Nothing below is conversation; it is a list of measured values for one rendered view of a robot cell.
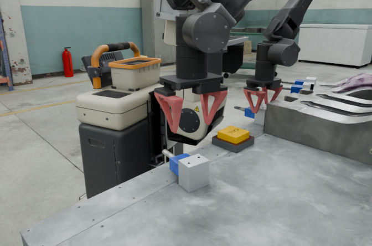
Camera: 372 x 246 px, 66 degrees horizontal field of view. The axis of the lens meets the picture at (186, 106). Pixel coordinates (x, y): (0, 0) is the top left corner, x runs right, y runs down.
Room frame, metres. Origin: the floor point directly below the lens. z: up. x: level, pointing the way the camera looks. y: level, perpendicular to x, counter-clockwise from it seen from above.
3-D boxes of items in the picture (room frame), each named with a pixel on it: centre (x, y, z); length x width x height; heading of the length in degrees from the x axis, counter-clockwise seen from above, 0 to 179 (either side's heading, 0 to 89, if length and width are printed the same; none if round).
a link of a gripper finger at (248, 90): (0.84, -0.22, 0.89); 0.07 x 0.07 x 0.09; 44
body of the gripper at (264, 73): (0.86, -0.24, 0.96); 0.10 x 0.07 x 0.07; 134
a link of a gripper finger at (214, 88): (0.53, -0.03, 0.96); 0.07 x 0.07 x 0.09; 35
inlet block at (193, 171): (0.54, 0.01, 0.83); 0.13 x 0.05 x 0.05; 35
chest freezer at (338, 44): (7.18, -3.63, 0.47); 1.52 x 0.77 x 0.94; 43
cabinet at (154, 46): (6.99, 0.47, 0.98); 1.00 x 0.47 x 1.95; 133
